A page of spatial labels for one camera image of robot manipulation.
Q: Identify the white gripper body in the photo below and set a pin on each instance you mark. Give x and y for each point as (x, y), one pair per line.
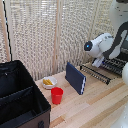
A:
(98, 62)

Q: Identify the white plate with food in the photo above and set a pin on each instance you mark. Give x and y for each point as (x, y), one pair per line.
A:
(50, 86)

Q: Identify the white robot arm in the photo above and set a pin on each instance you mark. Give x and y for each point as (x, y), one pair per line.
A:
(105, 41)

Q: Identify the glass oven door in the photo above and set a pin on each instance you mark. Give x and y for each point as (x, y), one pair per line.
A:
(96, 74)

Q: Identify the blue rectangular board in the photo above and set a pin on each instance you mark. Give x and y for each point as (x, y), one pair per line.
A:
(76, 79)

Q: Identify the white round object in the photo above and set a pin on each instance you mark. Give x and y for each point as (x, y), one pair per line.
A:
(125, 72)

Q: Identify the red plastic cup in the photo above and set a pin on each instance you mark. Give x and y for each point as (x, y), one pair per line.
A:
(57, 96)

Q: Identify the yellow food pieces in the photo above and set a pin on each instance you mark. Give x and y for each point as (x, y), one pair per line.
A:
(48, 81)

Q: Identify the woven room divider screen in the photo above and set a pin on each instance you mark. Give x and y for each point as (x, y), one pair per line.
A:
(40, 33)

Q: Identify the black fabric storage box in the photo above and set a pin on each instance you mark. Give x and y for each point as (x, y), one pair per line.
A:
(20, 96)

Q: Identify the thin black pole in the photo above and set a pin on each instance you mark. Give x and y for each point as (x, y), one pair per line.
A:
(7, 30)

